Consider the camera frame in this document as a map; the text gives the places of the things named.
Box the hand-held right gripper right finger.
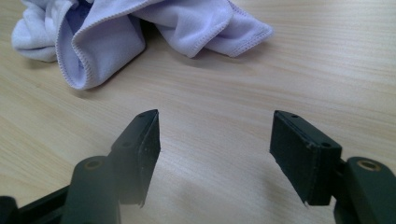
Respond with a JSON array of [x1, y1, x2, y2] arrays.
[[269, 109, 344, 207]]

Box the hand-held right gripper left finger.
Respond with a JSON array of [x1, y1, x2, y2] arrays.
[[107, 108, 162, 208]]

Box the white towel with blue print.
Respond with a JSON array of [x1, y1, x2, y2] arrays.
[[10, 0, 275, 91]]

